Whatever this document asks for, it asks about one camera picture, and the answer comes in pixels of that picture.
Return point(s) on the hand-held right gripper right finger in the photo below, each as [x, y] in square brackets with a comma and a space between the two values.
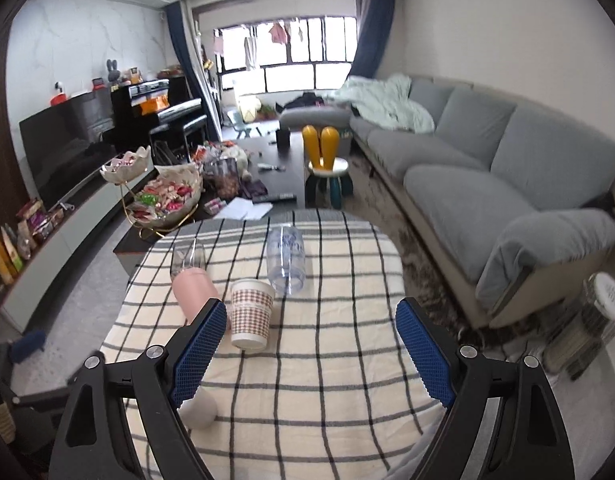
[422, 345]

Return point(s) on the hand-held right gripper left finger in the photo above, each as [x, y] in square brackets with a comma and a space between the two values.
[200, 342]

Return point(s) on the checkered paper cup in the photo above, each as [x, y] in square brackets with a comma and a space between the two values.
[250, 315]

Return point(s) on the pink cup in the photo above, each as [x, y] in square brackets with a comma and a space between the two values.
[195, 295]

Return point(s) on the clear plastic cup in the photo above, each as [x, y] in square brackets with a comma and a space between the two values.
[286, 262]

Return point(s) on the black cup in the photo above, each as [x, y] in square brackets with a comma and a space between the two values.
[282, 136]

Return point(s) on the clear glass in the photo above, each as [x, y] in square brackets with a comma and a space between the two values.
[186, 257]

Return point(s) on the checkered tablecloth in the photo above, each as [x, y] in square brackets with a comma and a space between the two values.
[297, 385]

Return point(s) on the white paper sheets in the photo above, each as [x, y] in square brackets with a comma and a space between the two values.
[245, 207]

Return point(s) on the tiered snack tray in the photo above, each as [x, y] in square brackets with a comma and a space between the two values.
[157, 195]

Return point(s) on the black remote control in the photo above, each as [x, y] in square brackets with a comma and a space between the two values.
[272, 197]

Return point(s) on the jar of nuts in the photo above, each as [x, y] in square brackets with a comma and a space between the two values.
[225, 177]

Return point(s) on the cylindrical heater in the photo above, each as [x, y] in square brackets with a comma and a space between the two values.
[590, 325]

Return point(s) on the grey tv cabinet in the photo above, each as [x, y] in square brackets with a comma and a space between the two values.
[62, 240]

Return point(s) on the dark coffee table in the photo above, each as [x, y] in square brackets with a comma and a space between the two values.
[275, 177]

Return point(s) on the grey sofa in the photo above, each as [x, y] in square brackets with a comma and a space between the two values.
[477, 160]

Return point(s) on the yellow rabbit-ear stool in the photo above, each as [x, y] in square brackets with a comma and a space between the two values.
[327, 170]

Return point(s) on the row of snack packets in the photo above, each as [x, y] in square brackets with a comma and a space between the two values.
[17, 245]

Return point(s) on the piano bench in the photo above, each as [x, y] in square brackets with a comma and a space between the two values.
[180, 132]

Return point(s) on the black television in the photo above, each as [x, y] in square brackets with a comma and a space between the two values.
[67, 142]

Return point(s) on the black piano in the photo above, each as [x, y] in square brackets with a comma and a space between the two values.
[155, 105]

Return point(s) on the light green blanket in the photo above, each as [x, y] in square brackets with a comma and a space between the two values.
[387, 102]

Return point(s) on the grey ottoman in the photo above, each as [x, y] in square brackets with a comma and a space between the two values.
[312, 117]

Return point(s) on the grey rabbit plush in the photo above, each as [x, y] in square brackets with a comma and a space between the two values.
[112, 71]

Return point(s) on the blue curtain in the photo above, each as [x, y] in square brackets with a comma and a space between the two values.
[185, 55]
[370, 30]

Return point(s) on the hanging white garment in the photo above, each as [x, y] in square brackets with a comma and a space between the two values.
[250, 52]

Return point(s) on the hanging pink garment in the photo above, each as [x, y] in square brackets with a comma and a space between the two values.
[278, 32]

